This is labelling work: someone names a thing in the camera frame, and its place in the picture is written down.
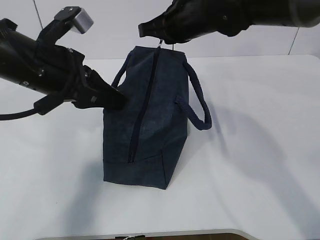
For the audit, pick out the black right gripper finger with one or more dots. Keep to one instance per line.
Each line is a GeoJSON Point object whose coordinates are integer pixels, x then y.
{"type": "Point", "coordinates": [157, 27]}

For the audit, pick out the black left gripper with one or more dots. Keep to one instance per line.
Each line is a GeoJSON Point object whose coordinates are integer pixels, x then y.
{"type": "Point", "coordinates": [85, 88]}

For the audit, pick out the dark blue lunch bag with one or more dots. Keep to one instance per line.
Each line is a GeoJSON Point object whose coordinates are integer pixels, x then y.
{"type": "Point", "coordinates": [142, 143]}

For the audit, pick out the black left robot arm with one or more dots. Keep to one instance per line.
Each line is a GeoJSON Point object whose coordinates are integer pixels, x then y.
{"type": "Point", "coordinates": [53, 70]}

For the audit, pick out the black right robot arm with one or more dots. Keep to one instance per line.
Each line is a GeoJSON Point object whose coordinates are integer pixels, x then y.
{"type": "Point", "coordinates": [185, 20]}

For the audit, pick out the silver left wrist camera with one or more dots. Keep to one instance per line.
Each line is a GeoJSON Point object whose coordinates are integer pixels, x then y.
{"type": "Point", "coordinates": [76, 17]}

